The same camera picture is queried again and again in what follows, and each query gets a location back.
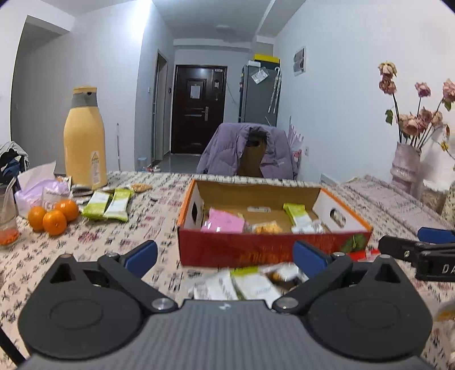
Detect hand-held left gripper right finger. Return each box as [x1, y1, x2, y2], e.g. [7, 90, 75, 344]
[272, 240, 406, 315]

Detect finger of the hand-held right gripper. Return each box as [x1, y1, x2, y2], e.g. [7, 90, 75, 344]
[417, 227, 455, 250]
[378, 235, 420, 266]

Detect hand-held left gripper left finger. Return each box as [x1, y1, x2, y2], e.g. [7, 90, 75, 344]
[46, 240, 178, 314]

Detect small crinkled white packet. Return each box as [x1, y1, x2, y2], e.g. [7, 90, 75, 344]
[291, 220, 326, 234]

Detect clear packet of orange snacks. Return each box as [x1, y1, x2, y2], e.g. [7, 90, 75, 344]
[252, 221, 288, 235]

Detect red cardboard box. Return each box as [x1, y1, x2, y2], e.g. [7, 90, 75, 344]
[177, 178, 373, 267]

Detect pile of white snack packets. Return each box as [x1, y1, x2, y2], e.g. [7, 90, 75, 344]
[188, 263, 310, 301]

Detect pink snack packet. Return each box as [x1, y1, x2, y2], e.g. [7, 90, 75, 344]
[200, 208, 246, 233]

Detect red snack packet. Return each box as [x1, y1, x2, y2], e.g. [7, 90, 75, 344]
[346, 249, 382, 262]

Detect small patterned vase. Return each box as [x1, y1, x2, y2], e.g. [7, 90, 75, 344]
[441, 185, 455, 216]

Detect glass jar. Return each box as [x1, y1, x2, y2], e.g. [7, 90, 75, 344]
[421, 180, 449, 210]

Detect pink ribbed vase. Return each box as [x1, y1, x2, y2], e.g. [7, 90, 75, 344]
[390, 141, 423, 196]

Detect tangerine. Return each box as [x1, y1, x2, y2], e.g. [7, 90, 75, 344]
[54, 199, 79, 222]
[28, 206, 48, 232]
[43, 210, 67, 236]

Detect white labelled packet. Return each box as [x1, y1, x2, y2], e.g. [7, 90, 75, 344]
[42, 187, 70, 210]

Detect brown chair back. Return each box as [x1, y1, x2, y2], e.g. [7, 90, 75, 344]
[236, 137, 269, 177]

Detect pink folding rack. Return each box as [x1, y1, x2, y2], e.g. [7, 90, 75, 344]
[288, 116, 304, 168]

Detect yellow thermos jug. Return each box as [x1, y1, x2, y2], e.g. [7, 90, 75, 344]
[63, 86, 108, 191]

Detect purple jacket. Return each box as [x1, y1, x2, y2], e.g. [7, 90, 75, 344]
[196, 123, 298, 179]

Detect white tissue paper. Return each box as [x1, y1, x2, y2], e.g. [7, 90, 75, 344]
[18, 162, 57, 189]

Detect dark brown door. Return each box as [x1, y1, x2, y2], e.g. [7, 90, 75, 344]
[171, 65, 228, 155]

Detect glass cup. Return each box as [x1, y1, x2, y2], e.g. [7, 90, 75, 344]
[0, 183, 19, 248]

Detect dried pink roses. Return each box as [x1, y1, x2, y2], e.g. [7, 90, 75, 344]
[378, 61, 455, 148]

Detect grey refrigerator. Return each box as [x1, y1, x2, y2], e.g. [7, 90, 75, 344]
[238, 63, 281, 125]

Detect hanging umbrellas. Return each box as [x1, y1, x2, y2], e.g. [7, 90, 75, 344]
[267, 67, 283, 114]

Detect white wall panel box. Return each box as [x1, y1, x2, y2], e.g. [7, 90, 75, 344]
[293, 46, 307, 76]

